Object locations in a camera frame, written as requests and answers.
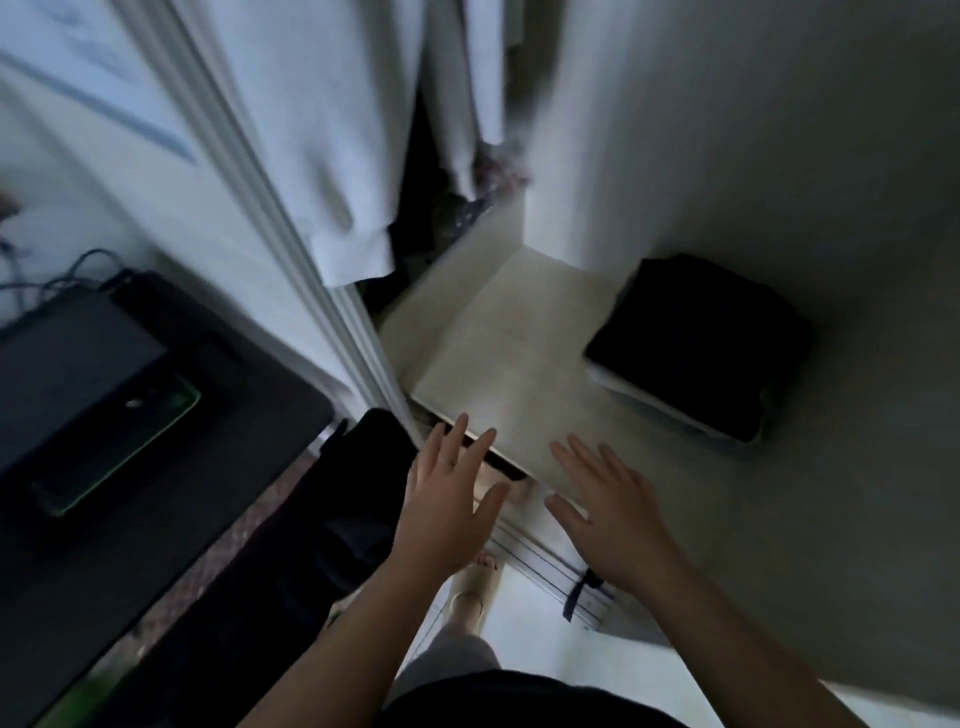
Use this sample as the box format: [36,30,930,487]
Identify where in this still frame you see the person's white shorts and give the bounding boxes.
[382,630,504,707]

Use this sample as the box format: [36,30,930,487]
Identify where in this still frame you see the black trousers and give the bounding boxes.
[90,408,425,728]

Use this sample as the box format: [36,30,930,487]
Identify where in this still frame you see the person's left hand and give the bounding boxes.
[390,412,512,587]

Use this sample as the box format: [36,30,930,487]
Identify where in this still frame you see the small cream t-shirt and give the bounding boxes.
[427,0,519,200]

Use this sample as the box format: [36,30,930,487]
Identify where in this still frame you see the black cables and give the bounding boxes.
[0,247,129,324]

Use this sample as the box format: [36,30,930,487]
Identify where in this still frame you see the person's right forearm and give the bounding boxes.
[630,552,872,728]

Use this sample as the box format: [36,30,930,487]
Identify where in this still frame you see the black sweatpants with drawstring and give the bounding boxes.
[582,252,815,444]

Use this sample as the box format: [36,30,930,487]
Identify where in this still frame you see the white t-shirt with script print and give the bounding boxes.
[195,0,429,287]

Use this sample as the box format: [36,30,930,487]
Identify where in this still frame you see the dark fabric pile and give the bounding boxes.
[435,142,534,242]

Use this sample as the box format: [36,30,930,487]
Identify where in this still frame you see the black desk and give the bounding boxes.
[0,270,339,728]

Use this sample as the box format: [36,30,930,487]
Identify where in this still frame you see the person's right hand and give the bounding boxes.
[543,435,677,594]

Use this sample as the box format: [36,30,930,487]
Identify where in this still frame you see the person's left forearm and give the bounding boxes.
[240,562,482,728]

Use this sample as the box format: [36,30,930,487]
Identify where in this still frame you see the person's dark shirt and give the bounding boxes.
[375,670,692,728]

